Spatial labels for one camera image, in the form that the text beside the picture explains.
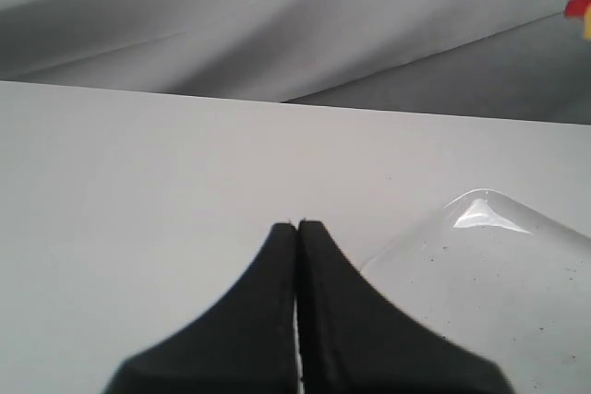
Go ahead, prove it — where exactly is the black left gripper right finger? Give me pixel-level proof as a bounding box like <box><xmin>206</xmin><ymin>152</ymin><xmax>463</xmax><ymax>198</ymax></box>
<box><xmin>297</xmin><ymin>221</ymin><xmax>512</xmax><ymax>393</ymax></box>

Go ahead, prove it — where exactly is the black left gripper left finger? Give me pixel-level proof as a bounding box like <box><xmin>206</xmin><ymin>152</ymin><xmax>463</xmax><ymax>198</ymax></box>
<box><xmin>105</xmin><ymin>223</ymin><xmax>299</xmax><ymax>393</ymax></box>

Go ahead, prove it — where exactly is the yellow rubber chicken toy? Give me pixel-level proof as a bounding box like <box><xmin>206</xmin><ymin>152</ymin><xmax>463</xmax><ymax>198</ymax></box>
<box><xmin>563</xmin><ymin>0</ymin><xmax>591</xmax><ymax>41</ymax></box>

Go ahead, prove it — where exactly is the white square plate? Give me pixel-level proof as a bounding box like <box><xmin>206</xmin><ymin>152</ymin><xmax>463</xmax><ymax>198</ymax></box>
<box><xmin>362</xmin><ymin>189</ymin><xmax>590</xmax><ymax>393</ymax></box>

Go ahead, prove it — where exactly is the grey backdrop cloth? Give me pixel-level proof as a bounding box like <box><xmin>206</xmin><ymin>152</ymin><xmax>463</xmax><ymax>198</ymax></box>
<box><xmin>1</xmin><ymin>0</ymin><xmax>590</xmax><ymax>124</ymax></box>

